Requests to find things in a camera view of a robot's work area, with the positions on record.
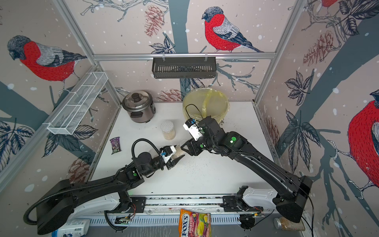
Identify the jar lying at base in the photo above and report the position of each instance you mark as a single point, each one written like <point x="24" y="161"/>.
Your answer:
<point x="286" y="225"/>

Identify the clear jar with rice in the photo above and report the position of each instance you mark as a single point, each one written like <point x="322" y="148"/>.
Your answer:
<point x="179" y="153"/>

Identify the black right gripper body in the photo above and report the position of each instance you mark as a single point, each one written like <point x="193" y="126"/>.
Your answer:
<point x="200" y="144"/>

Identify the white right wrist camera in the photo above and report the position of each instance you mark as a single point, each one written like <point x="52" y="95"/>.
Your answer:
<point x="191" y="126"/>

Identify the white wire mesh shelf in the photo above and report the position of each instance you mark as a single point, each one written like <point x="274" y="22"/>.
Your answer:
<point x="71" y="115"/>

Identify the silver rice cooker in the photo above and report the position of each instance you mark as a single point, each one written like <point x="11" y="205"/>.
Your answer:
<point x="140" y="106"/>

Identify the Fox's fruits candy bag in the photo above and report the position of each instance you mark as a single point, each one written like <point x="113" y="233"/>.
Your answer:
<point x="194" y="224"/>

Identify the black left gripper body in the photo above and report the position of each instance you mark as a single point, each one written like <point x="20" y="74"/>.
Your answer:
<point x="157" y="163"/>

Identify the clear jar with sealed top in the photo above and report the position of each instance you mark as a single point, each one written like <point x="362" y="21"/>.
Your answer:
<point x="168" y="130"/>

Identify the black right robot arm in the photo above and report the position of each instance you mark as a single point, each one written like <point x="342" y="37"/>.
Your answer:
<point x="292" y="191"/>

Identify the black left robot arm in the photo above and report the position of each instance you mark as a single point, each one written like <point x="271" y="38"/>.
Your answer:
<point x="53" y="210"/>

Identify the black hanging wire basket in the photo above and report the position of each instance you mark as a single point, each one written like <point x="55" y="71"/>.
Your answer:
<point x="184" y="67"/>

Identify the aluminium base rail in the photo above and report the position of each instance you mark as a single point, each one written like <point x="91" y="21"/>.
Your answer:
<point x="156" y="211"/>

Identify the mesh bin with yellow bag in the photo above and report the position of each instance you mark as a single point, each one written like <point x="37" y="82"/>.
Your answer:
<point x="203" y="102"/>

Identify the purple M&M's candy packet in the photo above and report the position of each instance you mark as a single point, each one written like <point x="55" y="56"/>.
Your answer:
<point x="115" y="144"/>

